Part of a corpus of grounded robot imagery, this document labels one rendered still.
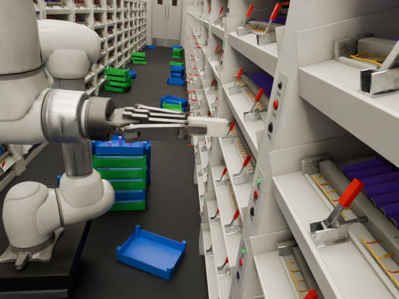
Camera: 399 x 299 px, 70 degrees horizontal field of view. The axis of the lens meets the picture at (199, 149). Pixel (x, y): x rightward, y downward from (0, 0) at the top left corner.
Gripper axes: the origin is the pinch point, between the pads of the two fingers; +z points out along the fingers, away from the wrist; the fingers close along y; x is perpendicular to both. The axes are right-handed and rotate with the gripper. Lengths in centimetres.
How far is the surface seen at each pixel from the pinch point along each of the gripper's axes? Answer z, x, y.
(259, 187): 11.9, -12.0, 0.1
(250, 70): 22, -1, -65
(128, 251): -26, -100, -66
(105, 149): -43, -58, -99
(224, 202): 14, -45, -38
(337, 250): 14.8, -5.9, 22.4
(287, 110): 12.1, 5.5, 4.2
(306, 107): 15.1, 6.2, 4.2
